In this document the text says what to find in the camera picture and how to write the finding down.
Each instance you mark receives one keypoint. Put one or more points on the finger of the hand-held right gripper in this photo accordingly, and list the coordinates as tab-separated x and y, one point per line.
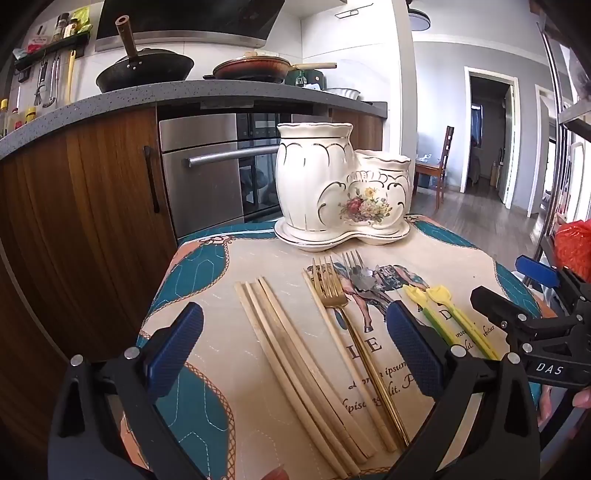
535	271
498	307

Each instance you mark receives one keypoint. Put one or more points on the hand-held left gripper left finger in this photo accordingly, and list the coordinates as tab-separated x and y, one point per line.
178	344

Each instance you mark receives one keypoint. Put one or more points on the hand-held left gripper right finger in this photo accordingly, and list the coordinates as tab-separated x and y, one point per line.
413	350

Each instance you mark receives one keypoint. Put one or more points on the yellow tulip-shaped pick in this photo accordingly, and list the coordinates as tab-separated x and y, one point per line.
438	293

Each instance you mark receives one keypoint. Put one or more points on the white floral ceramic utensil holder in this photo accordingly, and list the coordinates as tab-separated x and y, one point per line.
304	184

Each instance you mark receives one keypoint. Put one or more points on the person's right hand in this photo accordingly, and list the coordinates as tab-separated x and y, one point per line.
582	398

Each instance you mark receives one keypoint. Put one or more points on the person's left hand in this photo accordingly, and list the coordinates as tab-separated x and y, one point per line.
273	474

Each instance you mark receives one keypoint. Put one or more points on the red plastic bag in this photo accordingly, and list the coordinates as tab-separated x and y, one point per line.
575	249

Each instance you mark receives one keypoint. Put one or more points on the silver fork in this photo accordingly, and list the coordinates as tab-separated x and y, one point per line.
358	277

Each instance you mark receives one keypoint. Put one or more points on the gold fork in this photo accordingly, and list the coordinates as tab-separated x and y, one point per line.
330	290

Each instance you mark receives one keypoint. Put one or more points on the white door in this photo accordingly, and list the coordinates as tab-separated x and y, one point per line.
510	147

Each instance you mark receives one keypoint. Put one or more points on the printed teal and beige cloth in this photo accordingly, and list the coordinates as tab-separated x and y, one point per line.
286	258

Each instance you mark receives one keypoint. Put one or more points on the white ceramic holder tray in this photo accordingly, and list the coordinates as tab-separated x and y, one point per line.
323	243

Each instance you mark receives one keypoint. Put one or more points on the wooden dining chair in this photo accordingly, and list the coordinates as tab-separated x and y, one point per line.
427	167

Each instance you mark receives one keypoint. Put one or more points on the stainless steel oven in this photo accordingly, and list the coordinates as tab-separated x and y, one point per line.
198	184

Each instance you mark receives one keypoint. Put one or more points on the large wooden cabinet door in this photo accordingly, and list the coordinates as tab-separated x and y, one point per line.
92	207

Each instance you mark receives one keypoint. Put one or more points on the metal shelf rack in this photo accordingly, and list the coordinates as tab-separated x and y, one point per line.
554	92

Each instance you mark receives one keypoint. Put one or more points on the narrow wooden cabinet door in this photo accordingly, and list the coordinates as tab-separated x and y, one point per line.
360	131

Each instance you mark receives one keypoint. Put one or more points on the grey speckled countertop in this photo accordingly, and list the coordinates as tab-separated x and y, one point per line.
138	99

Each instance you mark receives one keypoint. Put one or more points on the white fluted dish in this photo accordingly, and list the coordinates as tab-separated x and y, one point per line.
342	93

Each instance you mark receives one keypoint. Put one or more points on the row of sauce bottles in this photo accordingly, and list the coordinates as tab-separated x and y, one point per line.
18	120

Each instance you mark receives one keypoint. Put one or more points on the round ceiling lamp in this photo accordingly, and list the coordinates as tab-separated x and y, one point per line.
419	19

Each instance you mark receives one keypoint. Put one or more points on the brown frying pan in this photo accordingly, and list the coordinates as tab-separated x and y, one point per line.
254	69

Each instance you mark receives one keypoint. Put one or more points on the yellow spatula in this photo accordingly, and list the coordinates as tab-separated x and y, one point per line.
70	78

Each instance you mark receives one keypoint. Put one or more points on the hanging metal utensil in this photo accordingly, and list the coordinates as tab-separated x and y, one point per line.
46	87

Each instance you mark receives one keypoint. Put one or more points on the green countertop appliance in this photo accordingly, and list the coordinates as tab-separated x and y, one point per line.
315	79

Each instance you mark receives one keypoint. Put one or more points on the glass bottle with label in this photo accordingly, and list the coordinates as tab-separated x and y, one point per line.
300	79

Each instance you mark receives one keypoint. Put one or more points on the black range hood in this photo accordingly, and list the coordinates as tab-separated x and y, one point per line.
184	18

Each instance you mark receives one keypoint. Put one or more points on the pink packet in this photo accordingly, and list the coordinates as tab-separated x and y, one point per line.
36	46

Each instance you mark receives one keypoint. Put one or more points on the green packet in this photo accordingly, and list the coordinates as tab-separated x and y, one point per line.
82	21

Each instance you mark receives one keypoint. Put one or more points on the spice jar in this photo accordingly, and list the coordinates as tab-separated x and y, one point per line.
60	27

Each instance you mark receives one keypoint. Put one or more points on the black wall shelf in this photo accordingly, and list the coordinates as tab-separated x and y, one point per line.
51	48

